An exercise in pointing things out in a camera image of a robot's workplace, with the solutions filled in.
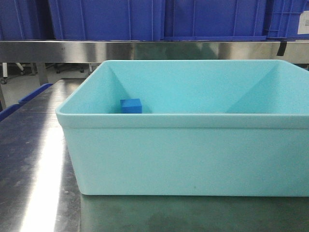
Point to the small blue cube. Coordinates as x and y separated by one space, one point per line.
131 106

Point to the light cyan plastic tub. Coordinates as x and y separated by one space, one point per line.
207 128

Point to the blue crate upper right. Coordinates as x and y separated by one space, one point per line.
214 20

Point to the blue crate upper middle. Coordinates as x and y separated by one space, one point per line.
108 20

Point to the black tape strip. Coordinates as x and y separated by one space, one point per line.
282 48

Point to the blue bin edge left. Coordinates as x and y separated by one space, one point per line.
11 109

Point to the blue crate far right labelled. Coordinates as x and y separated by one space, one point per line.
287 19

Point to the blue crate upper left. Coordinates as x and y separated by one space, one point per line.
22 20

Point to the stainless steel shelf rail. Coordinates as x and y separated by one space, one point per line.
97 52

